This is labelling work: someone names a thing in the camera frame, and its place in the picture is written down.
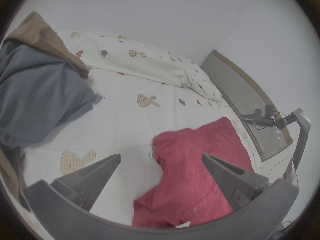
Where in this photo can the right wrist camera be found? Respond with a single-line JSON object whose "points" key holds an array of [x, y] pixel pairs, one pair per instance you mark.
{"points": [[257, 112]]}

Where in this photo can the brown garment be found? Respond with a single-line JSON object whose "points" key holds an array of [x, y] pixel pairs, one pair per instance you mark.
{"points": [[42, 36]]}

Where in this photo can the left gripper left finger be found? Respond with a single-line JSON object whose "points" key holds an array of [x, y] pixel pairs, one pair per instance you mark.
{"points": [[87, 184]]}

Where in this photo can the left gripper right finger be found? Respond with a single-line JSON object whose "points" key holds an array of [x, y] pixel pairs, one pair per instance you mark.
{"points": [[235, 184]]}

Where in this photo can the white printed quilt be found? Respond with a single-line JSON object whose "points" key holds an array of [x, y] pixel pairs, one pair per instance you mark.
{"points": [[140, 66]]}

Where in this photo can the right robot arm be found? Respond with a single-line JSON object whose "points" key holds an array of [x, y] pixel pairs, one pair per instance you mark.
{"points": [[301, 119]]}

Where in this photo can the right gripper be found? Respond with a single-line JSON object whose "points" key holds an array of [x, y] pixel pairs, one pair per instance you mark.
{"points": [[263, 121]]}

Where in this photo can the red shirt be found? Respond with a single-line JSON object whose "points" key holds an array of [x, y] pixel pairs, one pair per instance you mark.
{"points": [[190, 159]]}

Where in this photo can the grey garment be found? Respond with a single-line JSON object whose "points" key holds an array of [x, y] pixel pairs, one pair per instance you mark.
{"points": [[37, 89]]}

